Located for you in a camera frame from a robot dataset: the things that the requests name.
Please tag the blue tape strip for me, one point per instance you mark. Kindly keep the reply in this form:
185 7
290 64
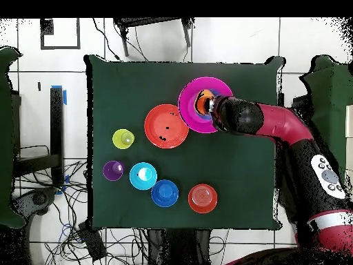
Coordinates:
66 179
65 96

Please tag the purple plastic cup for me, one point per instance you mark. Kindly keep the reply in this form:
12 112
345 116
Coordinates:
110 171

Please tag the black floor device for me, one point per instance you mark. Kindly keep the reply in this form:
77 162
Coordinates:
40 198

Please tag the orange translucent bowl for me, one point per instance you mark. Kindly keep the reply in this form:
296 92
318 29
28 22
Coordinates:
202 198

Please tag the black square frame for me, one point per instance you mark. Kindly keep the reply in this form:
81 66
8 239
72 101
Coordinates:
47 27

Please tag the cyan ribbed bowl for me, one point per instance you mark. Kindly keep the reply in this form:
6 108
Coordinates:
136 179

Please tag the dark green side cloth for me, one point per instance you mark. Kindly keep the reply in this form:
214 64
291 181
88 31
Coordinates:
331 82
5 138

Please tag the black metal stool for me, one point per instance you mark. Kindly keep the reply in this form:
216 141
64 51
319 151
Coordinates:
143 21

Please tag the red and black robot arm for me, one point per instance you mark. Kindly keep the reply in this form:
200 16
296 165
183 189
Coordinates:
275 121

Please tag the yellow plastic cup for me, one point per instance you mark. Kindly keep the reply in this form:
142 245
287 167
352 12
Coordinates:
118 139

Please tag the dark blue ribbed bowl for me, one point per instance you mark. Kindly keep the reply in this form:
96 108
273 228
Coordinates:
165 193

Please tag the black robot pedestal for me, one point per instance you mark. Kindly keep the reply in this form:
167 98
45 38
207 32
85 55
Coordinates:
179 248

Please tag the large pink plastic bowl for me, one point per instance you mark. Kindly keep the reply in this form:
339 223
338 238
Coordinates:
186 107

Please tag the dark green table cloth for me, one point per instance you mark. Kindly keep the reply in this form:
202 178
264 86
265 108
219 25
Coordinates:
124 96

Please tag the black power strip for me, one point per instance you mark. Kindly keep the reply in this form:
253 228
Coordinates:
92 243

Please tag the black floor stand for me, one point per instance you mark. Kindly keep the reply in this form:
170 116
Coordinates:
56 124

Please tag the red-orange shallow bowl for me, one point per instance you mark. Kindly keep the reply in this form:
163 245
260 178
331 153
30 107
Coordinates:
157 124

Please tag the white box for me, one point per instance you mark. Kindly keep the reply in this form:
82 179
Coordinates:
349 121

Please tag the orange plastic cup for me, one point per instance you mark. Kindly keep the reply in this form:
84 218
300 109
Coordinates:
203 105

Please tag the light blue translucent bowl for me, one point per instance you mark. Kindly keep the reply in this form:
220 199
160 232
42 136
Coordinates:
205 117

